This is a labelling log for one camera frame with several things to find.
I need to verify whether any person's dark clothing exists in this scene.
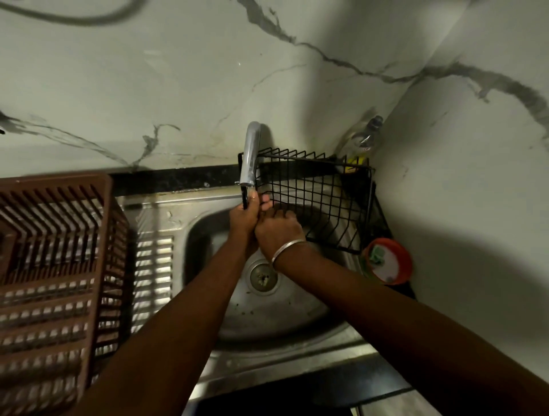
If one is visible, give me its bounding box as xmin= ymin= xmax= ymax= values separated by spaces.
xmin=182 ymin=355 xmax=412 ymax=416

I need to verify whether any chrome faucet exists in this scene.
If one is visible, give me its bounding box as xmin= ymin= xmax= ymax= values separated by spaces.
xmin=234 ymin=121 xmax=262 ymax=189

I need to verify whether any brown plastic dish basket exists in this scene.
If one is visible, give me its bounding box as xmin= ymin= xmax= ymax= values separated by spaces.
xmin=0 ymin=173 xmax=132 ymax=416

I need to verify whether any orange round container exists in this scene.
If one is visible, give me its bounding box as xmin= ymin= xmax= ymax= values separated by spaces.
xmin=359 ymin=238 xmax=414 ymax=286

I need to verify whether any stainless steel sink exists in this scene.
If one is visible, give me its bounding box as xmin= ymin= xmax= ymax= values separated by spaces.
xmin=116 ymin=184 xmax=378 ymax=402

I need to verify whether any person's right forearm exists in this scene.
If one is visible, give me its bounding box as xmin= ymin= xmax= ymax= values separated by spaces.
xmin=274 ymin=244 xmax=549 ymax=416

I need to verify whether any person's left hand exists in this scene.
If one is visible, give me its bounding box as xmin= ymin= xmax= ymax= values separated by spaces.
xmin=228 ymin=188 xmax=273 ymax=258

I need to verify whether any silver bracelet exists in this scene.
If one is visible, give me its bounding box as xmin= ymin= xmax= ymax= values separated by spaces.
xmin=270 ymin=239 xmax=308 ymax=271

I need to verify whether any person's left forearm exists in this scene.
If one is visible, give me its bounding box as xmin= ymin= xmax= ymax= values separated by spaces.
xmin=66 ymin=239 xmax=254 ymax=416

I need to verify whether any clear dish soap bottle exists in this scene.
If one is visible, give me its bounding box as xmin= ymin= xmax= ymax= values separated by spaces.
xmin=339 ymin=114 xmax=385 ymax=174

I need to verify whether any person's right hand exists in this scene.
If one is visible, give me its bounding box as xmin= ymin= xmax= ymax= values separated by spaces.
xmin=254 ymin=209 xmax=308 ymax=263

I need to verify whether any black wire rack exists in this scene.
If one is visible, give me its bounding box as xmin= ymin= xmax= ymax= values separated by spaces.
xmin=237 ymin=147 xmax=378 ymax=255

